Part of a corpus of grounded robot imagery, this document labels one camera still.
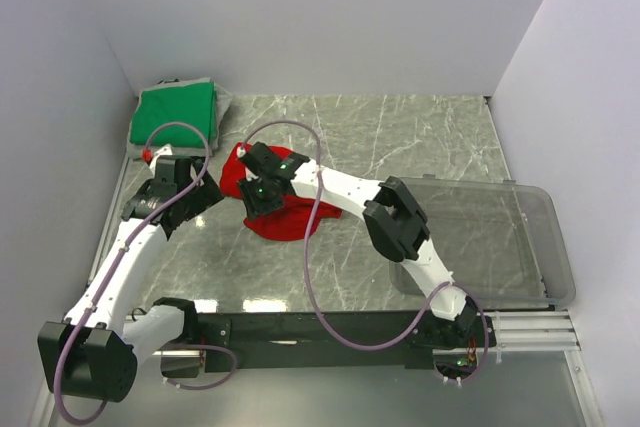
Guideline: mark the red t shirt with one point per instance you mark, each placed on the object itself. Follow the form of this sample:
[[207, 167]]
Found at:
[[284, 225]]

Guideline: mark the black base beam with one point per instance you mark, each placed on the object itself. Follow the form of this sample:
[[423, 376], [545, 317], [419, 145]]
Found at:
[[298, 340]]

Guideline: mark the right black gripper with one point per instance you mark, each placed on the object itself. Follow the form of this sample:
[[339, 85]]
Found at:
[[253, 207]]

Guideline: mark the aluminium rail frame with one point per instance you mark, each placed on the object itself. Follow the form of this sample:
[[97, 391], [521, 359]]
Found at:
[[526, 377]]

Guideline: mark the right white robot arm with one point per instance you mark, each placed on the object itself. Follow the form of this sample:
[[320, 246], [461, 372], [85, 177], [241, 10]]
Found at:
[[395, 222]]

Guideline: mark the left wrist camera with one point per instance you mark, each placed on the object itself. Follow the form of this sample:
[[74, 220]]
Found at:
[[150, 155]]

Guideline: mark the folded green t shirt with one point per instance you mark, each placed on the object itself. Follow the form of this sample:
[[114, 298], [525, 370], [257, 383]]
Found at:
[[190, 103]]

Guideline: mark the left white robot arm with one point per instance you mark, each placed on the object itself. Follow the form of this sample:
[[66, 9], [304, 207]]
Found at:
[[93, 352]]

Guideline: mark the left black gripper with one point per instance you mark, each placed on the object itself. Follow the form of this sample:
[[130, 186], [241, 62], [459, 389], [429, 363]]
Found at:
[[207, 194]]

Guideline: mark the clear plastic bin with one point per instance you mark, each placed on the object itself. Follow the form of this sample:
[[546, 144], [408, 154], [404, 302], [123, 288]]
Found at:
[[502, 241]]

